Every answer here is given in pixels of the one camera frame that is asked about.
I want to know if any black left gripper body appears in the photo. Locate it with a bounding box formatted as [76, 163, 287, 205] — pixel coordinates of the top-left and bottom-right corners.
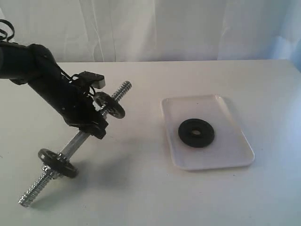
[50, 77, 102, 128]

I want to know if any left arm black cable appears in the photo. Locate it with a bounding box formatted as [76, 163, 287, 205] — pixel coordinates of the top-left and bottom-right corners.
[0, 20, 15, 43]

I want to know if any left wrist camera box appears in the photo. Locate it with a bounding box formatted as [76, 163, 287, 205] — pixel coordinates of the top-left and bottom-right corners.
[79, 71, 106, 89]

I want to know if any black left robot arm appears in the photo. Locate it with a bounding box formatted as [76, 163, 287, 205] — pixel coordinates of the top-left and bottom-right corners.
[0, 41, 108, 139]

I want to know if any black weight plate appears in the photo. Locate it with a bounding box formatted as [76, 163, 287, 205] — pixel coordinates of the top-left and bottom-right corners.
[94, 91, 125, 119]
[38, 148, 78, 178]
[178, 118, 215, 148]

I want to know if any chrome spin-lock collar nut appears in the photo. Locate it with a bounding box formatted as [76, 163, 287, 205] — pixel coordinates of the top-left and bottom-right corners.
[42, 165, 60, 179]

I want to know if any white backdrop curtain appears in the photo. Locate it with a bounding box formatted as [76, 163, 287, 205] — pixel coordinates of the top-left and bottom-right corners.
[0, 0, 301, 64]

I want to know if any white rectangular plastic tray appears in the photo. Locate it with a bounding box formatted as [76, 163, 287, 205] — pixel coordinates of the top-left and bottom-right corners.
[161, 94, 255, 171]

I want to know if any chrome threaded dumbbell bar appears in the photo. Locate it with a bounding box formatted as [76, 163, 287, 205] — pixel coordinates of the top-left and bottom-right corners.
[18, 81, 132, 207]

